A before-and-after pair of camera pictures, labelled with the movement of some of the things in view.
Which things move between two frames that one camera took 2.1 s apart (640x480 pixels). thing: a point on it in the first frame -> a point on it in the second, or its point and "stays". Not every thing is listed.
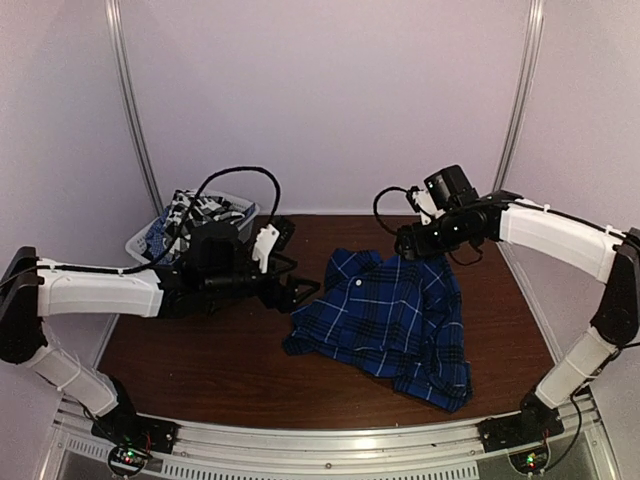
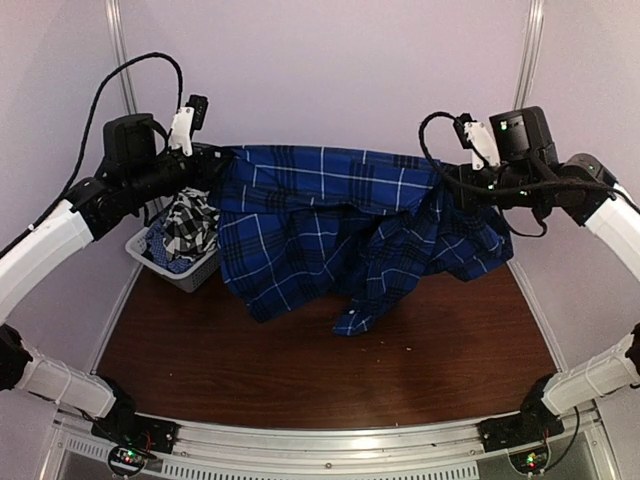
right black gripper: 421,245 -> 467,202
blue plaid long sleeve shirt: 398,319 -> 304,222
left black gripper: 285,301 -> 205,171
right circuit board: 532,461 stays
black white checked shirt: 207,209 stays
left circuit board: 127,460 stays
